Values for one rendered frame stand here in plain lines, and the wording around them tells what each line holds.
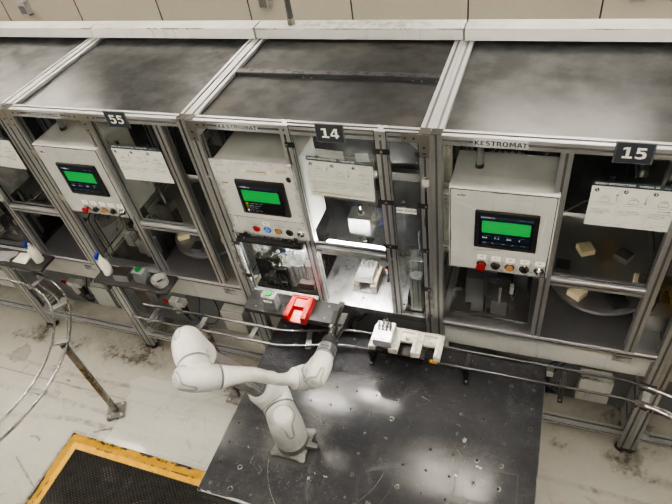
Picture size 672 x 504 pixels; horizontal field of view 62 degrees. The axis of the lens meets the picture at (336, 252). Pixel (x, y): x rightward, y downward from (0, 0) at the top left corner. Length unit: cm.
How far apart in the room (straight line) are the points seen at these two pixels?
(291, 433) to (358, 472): 37
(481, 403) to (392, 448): 50
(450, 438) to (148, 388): 226
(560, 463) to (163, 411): 252
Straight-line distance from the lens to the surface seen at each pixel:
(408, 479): 277
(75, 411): 443
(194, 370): 230
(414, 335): 294
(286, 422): 266
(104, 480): 402
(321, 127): 229
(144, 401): 421
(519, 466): 282
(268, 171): 254
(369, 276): 301
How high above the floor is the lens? 322
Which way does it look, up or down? 44 degrees down
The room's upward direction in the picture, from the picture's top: 11 degrees counter-clockwise
